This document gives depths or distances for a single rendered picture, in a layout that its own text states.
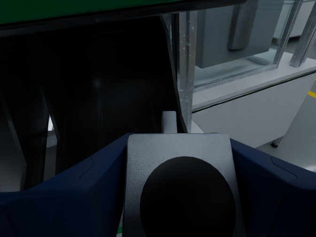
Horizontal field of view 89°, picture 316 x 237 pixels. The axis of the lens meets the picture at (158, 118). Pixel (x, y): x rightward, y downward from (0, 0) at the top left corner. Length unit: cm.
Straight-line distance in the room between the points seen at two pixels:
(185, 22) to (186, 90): 8
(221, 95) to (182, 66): 78
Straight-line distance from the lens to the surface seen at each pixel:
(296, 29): 551
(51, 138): 23
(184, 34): 20
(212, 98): 95
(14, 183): 21
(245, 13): 102
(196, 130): 72
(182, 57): 21
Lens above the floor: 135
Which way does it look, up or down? 38 degrees down
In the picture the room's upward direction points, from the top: 7 degrees counter-clockwise
